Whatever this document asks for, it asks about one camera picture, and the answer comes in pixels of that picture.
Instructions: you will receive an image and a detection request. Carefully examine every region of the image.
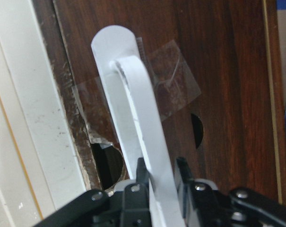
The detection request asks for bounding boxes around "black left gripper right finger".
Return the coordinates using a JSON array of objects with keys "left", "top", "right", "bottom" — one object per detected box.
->
[{"left": 175, "top": 157, "right": 286, "bottom": 227}]

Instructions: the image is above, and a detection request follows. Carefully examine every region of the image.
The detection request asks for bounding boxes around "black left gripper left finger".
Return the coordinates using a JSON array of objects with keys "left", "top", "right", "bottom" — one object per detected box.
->
[{"left": 38, "top": 157, "right": 149, "bottom": 227}]

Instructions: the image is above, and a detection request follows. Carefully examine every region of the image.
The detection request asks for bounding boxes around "dark brown wooden drawer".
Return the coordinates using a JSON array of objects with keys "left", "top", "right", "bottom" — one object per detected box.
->
[{"left": 33, "top": 0, "right": 286, "bottom": 205}]

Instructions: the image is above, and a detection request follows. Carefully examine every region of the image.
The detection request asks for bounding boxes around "white drawer handle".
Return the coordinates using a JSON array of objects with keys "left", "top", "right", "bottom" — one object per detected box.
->
[{"left": 91, "top": 25, "right": 185, "bottom": 227}]

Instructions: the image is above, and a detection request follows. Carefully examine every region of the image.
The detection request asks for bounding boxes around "white cabinet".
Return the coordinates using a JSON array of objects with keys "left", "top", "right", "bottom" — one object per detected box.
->
[{"left": 0, "top": 0, "right": 87, "bottom": 227}]

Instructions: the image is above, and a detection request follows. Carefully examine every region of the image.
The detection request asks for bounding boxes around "clear adhesive tape piece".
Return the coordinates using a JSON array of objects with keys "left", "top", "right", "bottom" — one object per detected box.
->
[{"left": 72, "top": 37, "right": 201, "bottom": 123}]

